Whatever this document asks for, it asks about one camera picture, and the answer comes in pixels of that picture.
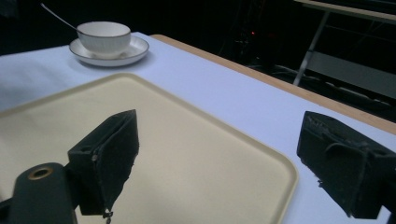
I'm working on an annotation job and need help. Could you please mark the white saucer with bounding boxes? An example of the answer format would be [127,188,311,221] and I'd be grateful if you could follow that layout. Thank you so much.
[68,35,150,67]

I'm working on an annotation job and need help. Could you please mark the beige plastic tray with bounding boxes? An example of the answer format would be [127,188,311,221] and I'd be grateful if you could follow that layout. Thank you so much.
[0,72,299,224]

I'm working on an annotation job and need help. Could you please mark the white ribbed cup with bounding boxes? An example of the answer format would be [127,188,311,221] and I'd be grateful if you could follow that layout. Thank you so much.
[76,21,132,57]

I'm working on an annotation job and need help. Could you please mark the metal frame table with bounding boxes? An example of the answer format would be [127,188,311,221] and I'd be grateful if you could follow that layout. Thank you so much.
[292,0,396,101]

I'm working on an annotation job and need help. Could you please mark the metal spoon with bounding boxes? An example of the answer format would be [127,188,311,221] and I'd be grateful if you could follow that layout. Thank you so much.
[40,2,78,32]

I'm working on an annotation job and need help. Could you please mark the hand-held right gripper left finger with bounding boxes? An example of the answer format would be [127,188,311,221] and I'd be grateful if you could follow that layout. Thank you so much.
[67,108,140,224]

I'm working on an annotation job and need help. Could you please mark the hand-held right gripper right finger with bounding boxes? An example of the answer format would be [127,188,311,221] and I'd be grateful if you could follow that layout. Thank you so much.
[296,110,396,220]

